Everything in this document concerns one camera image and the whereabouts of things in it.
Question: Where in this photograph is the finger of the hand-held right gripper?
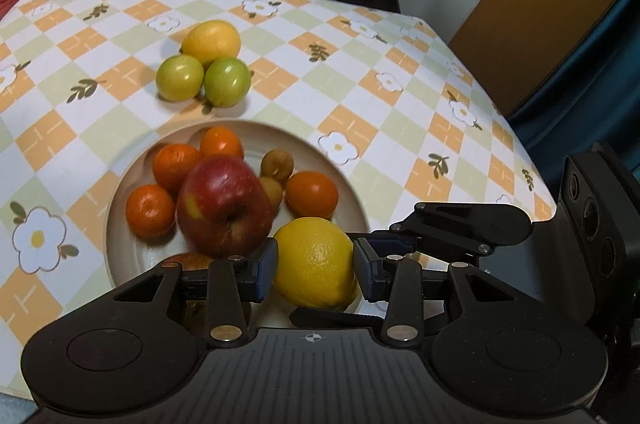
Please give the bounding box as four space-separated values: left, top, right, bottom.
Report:
290 308 388 330
372 202 488 260

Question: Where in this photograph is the checked floral tablecloth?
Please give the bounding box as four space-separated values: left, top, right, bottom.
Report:
0 0 558 400

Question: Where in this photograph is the brown wooden panel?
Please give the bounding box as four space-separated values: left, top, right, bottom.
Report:
447 0 640 117

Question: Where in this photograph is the brown longan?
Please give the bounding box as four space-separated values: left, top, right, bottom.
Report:
257 176 284 207
260 149 294 181

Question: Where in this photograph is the yellow lemon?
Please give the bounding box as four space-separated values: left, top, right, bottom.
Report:
272 217 361 311
181 20 241 65

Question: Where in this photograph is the large brownish red apple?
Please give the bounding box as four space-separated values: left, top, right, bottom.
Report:
162 252 217 275

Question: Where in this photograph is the orange mandarin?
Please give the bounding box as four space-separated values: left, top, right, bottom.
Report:
152 144 203 197
285 171 339 220
125 185 177 240
200 126 245 162

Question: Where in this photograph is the beige round plate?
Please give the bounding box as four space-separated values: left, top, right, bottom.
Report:
104 120 371 330

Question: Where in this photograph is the blue curtain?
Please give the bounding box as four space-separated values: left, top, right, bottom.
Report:
507 0 640 185

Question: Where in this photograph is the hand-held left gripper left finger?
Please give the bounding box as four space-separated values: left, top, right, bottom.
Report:
114 238 279 348

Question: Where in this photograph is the green jujube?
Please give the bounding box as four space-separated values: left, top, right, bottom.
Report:
204 57 251 107

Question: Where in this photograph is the yellow-green jujube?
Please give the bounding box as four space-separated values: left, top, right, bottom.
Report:
156 55 206 102

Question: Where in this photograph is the deep red apple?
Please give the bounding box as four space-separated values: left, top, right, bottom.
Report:
176 156 276 257

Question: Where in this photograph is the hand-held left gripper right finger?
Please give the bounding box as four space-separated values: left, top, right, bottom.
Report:
353 238 518 348

